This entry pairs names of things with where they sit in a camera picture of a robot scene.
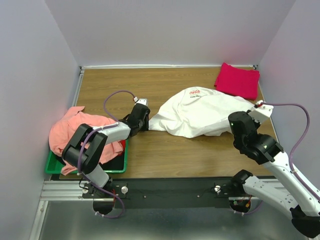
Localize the white printed t-shirt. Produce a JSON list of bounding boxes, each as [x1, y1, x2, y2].
[[148, 86, 253, 139]]

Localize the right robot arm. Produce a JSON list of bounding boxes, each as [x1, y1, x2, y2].
[[228, 111, 320, 239]]

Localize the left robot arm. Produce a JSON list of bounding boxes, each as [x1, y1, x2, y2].
[[61, 98, 150, 198]]

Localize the red t-shirt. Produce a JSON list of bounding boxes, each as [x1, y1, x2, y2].
[[118, 140, 126, 156]]

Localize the salmon pink t-shirt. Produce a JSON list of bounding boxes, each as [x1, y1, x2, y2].
[[48, 106, 122, 164]]

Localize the green plastic bin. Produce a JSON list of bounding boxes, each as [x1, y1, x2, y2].
[[44, 139, 129, 175]]

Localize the folded magenta t-shirt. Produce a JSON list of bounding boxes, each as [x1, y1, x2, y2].
[[214, 62, 260, 101]]

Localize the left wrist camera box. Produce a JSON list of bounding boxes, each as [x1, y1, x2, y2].
[[133, 97, 148, 107]]

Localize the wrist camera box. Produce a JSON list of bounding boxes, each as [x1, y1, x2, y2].
[[133, 97, 148, 107], [248, 100, 274, 124]]

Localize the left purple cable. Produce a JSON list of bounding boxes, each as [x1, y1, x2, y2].
[[76, 90, 141, 176]]

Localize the aluminium table edge rail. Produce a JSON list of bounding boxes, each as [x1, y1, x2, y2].
[[70, 66, 85, 107]]

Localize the aluminium front frame rail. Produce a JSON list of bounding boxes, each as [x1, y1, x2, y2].
[[39, 181, 113, 202]]

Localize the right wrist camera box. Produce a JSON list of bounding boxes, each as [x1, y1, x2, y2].
[[248, 100, 274, 124]]

